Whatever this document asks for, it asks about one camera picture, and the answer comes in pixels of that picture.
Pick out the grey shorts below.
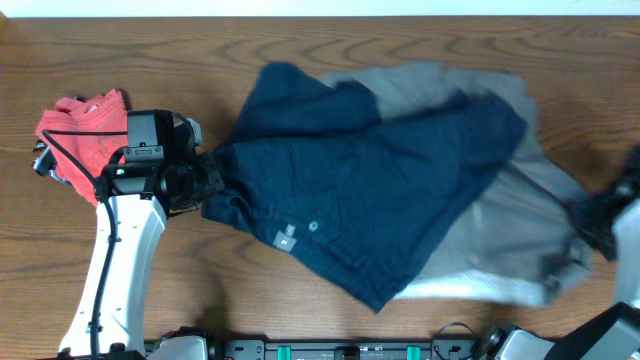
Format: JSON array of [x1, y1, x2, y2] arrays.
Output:
[[321, 62, 592, 307]]

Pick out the navy blue shorts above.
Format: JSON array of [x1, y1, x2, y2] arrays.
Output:
[[202, 63, 527, 311]]

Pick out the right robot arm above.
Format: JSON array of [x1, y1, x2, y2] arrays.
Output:
[[474, 147, 639, 360]]

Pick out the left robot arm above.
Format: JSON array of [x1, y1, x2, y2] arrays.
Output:
[[59, 110, 224, 359]]

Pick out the red folded t-shirt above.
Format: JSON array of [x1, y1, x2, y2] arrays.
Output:
[[35, 89, 128, 178]]

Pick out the black patterned folded garment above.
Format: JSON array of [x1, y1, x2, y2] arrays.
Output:
[[31, 140, 69, 184]]

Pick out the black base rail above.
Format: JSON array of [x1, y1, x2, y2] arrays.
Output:
[[144, 325, 496, 360]]

